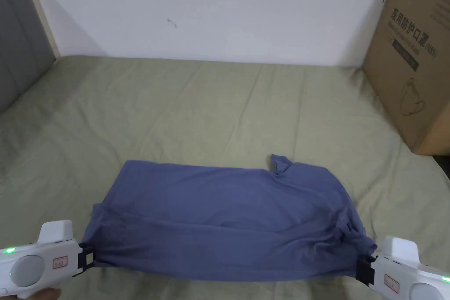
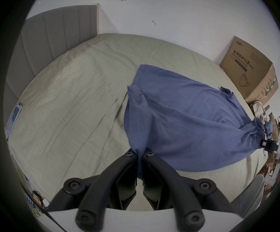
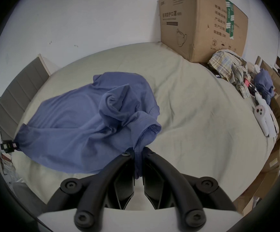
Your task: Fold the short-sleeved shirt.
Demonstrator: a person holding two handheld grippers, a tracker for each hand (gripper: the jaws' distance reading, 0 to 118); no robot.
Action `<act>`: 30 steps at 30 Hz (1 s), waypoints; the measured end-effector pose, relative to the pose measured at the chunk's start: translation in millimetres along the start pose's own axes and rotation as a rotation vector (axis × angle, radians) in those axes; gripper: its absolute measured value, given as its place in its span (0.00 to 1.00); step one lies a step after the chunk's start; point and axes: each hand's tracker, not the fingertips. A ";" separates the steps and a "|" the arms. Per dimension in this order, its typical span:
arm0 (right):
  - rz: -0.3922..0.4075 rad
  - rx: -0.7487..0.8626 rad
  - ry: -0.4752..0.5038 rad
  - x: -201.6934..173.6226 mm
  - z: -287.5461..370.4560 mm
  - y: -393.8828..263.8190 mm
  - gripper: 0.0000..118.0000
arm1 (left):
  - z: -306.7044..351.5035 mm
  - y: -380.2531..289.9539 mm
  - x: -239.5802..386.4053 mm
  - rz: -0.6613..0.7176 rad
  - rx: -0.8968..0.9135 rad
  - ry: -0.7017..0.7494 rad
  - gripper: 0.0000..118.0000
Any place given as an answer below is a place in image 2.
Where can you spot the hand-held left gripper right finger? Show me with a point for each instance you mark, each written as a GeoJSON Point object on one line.
{"type": "Point", "coordinates": [178, 194]}

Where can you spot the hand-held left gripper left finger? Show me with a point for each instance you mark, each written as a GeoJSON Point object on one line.
{"type": "Point", "coordinates": [95, 197]}

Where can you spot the dark blue shirt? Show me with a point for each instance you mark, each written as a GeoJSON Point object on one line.
{"type": "Point", "coordinates": [178, 119]}

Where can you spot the white power strip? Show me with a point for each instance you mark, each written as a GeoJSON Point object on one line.
{"type": "Point", "coordinates": [37, 199]}

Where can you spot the brown cardboard carton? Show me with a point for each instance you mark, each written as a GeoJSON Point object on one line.
{"type": "Point", "coordinates": [248, 71]}

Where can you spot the person's legs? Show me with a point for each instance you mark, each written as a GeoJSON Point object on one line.
{"type": "Point", "coordinates": [250, 197]}

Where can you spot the bed with beige sheet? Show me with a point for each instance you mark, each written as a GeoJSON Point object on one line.
{"type": "Point", "coordinates": [77, 100]}

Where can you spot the grey padded headboard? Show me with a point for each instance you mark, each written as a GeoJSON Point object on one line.
{"type": "Point", "coordinates": [48, 32]}

